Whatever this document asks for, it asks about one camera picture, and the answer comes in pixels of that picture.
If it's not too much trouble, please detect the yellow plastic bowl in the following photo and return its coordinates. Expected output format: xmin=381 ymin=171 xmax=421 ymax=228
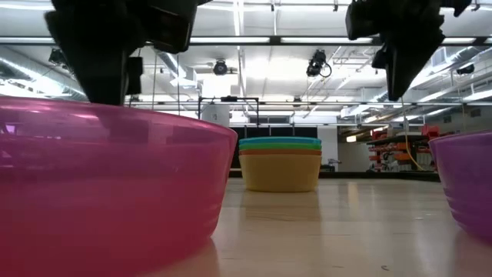
xmin=238 ymin=154 xmax=323 ymax=193

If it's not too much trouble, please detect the black overhead light bar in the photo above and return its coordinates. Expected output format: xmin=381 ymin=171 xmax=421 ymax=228
xmin=0 ymin=35 xmax=492 ymax=48

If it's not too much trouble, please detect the black table edge frame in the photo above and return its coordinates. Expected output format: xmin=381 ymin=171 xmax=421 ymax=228
xmin=229 ymin=169 xmax=441 ymax=182

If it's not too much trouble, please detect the storage rack with orange bins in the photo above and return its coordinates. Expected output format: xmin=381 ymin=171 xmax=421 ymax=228
xmin=367 ymin=125 xmax=441 ymax=172

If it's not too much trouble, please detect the black hanging cable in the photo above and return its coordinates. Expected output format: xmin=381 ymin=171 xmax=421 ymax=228
xmin=176 ymin=52 xmax=181 ymax=116

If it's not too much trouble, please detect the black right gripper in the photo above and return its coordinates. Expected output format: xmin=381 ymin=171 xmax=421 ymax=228
xmin=344 ymin=0 xmax=447 ymax=102

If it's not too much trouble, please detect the pink plastic bowl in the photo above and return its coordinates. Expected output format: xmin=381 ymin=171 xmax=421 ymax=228
xmin=0 ymin=95 xmax=238 ymax=277

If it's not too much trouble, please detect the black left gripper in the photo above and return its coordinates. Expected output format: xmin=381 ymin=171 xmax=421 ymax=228
xmin=44 ymin=0 xmax=211 ymax=106

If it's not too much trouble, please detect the white box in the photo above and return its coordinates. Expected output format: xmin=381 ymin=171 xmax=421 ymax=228
xmin=201 ymin=104 xmax=231 ymax=128

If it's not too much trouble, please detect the yellow hanging cable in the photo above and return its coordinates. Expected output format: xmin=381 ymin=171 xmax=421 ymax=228
xmin=399 ymin=98 xmax=424 ymax=171

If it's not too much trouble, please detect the purple plastic bowl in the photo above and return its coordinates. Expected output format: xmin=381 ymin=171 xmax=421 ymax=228
xmin=428 ymin=129 xmax=492 ymax=243

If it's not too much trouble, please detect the black metal frame stand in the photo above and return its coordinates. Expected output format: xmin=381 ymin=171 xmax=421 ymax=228
xmin=198 ymin=95 xmax=261 ymax=128

